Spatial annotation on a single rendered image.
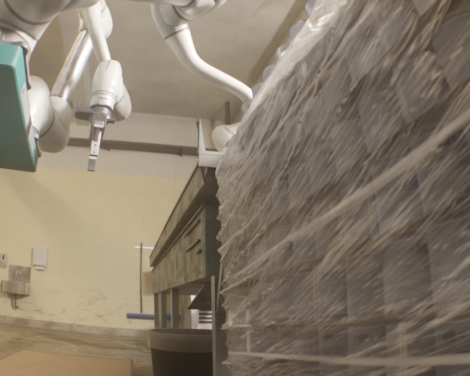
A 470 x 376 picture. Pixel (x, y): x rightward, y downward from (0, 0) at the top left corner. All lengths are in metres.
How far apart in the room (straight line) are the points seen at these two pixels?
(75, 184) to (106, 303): 2.50
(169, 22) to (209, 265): 0.83
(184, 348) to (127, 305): 5.77
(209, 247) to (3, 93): 0.74
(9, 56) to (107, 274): 6.64
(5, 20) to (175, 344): 1.27
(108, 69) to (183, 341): 1.07
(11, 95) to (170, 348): 1.12
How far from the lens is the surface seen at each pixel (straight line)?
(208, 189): 1.11
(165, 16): 1.31
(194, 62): 1.33
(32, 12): 0.84
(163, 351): 1.55
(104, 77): 1.26
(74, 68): 1.60
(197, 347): 1.49
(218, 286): 1.01
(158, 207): 7.50
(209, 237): 1.12
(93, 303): 7.26
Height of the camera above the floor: 0.72
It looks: 18 degrees up
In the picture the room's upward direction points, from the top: 1 degrees counter-clockwise
